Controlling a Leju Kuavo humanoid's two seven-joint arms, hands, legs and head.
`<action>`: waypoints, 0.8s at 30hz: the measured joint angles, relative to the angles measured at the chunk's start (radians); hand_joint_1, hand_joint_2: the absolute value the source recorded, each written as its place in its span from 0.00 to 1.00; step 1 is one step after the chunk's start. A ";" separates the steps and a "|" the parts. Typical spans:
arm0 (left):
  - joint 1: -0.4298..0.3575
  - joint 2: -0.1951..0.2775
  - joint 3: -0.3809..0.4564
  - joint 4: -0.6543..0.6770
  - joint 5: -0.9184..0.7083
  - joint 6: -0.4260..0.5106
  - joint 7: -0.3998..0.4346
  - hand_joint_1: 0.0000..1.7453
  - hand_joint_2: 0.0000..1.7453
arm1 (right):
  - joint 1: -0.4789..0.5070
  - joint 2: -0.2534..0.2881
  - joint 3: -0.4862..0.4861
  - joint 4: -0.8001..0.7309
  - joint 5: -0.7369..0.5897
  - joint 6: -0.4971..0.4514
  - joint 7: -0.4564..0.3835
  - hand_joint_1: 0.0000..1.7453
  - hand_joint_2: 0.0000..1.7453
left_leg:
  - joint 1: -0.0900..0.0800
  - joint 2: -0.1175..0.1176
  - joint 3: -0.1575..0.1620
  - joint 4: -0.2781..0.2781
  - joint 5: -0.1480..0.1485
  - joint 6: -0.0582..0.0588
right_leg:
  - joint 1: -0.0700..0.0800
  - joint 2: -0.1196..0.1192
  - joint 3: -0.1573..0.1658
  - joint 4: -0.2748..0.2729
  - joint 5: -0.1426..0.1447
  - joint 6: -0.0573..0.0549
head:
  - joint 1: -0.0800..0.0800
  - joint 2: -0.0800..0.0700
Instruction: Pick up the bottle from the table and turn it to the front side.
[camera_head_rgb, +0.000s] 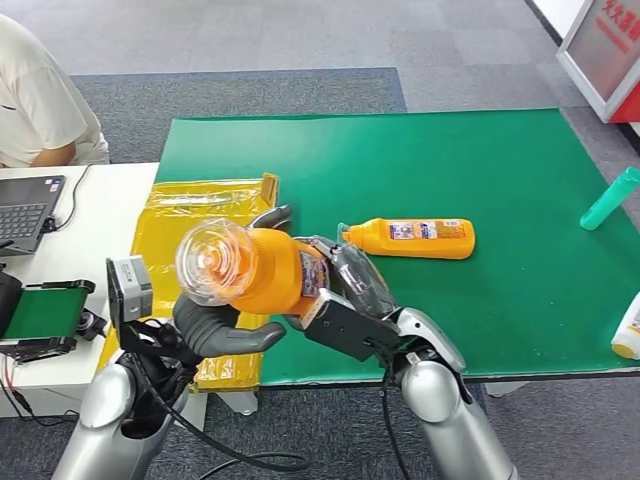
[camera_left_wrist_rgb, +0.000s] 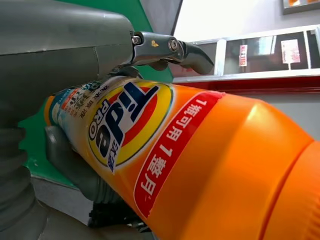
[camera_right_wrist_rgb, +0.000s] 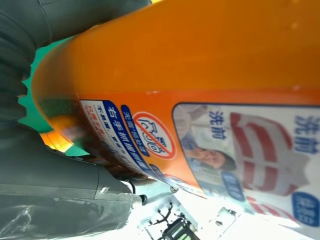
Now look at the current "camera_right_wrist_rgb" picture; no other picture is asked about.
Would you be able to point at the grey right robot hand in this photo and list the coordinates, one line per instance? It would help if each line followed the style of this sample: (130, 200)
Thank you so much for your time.
(50, 185)

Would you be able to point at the yellow plastic wrapped box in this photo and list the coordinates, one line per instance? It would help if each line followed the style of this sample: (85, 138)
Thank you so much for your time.
(56, 140)

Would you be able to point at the green table mat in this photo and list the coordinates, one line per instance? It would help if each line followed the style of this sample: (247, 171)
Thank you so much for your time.
(32, 112)

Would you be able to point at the small green belt conveyor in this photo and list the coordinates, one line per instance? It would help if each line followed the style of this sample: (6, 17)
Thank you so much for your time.
(180, 232)

